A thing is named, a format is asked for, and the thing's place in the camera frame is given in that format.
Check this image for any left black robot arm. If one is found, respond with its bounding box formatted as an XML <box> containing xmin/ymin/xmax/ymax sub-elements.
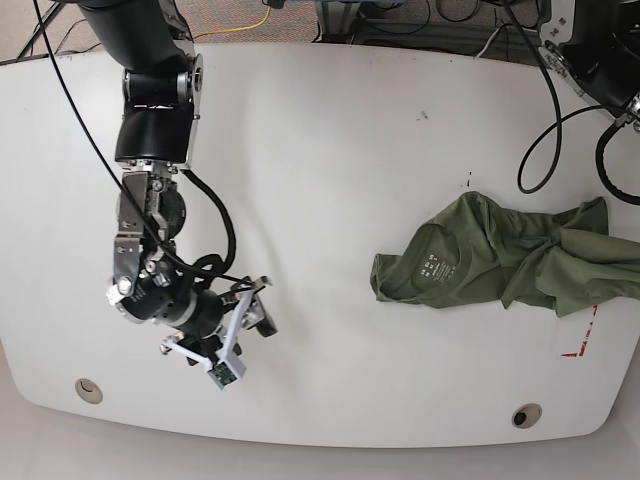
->
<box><xmin>536</xmin><ymin>0</ymin><xmax>639</xmax><ymax>128</ymax></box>

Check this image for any red tape rectangle marking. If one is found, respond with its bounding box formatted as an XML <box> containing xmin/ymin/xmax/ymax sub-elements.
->
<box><xmin>552</xmin><ymin>306</ymin><xmax>598</xmax><ymax>359</ymax></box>

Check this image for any yellow cable on floor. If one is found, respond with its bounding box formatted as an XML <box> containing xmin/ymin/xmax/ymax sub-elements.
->
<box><xmin>192</xmin><ymin>6</ymin><xmax>274</xmax><ymax>41</ymax></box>

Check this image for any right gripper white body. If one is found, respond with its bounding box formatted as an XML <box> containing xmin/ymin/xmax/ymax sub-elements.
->
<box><xmin>158</xmin><ymin>276</ymin><xmax>273</xmax><ymax>373</ymax></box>

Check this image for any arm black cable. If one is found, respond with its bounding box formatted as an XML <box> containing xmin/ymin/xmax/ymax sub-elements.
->
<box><xmin>504</xmin><ymin>0</ymin><xmax>640</xmax><ymax>201</ymax></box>
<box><xmin>179</xmin><ymin>169</ymin><xmax>239</xmax><ymax>281</ymax></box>

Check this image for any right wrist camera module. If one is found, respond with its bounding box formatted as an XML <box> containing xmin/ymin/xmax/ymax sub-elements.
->
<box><xmin>207</xmin><ymin>355</ymin><xmax>246</xmax><ymax>390</ymax></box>

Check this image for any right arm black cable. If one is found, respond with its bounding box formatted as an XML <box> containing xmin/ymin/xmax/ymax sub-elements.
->
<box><xmin>179</xmin><ymin>169</ymin><xmax>239</xmax><ymax>281</ymax></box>

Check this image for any olive green t-shirt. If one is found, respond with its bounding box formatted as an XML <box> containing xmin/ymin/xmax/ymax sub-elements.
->
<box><xmin>370</xmin><ymin>192</ymin><xmax>639</xmax><ymax>318</ymax></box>

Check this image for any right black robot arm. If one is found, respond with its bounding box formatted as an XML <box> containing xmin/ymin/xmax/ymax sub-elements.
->
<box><xmin>79</xmin><ymin>1</ymin><xmax>276</xmax><ymax>386</ymax></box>

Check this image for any right table cable grommet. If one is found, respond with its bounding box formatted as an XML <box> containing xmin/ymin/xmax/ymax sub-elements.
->
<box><xmin>511</xmin><ymin>403</ymin><xmax>542</xmax><ymax>429</ymax></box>

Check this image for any table cable grommet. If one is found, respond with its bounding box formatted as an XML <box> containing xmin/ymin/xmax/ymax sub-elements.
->
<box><xmin>74</xmin><ymin>378</ymin><xmax>103</xmax><ymax>405</ymax></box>
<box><xmin>511</xmin><ymin>403</ymin><xmax>542</xmax><ymax>429</ymax></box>

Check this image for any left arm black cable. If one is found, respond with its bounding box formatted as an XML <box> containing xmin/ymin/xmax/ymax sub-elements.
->
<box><xmin>504</xmin><ymin>0</ymin><xmax>640</xmax><ymax>201</ymax></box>

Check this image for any metal frame rack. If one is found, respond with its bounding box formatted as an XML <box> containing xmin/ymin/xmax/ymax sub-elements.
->
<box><xmin>312</xmin><ymin>1</ymin><xmax>527</xmax><ymax>61</ymax></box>

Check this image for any left table cable grommet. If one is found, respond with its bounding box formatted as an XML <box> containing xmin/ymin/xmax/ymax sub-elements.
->
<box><xmin>74</xmin><ymin>378</ymin><xmax>103</xmax><ymax>405</ymax></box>

